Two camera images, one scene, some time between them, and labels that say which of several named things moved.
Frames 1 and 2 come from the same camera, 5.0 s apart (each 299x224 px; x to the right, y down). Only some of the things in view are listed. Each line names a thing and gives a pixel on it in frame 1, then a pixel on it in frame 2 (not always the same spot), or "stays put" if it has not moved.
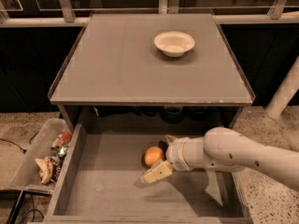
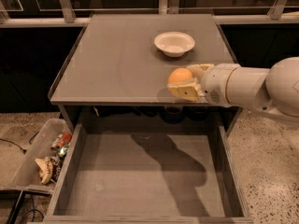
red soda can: x=61 y=141 stays put
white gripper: x=175 y=154 → x=215 y=83
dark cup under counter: x=173 y=114 stays put
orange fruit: x=152 y=155 → x=179 y=75
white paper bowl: x=174 y=43 stays put
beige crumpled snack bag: x=46 y=169 stays put
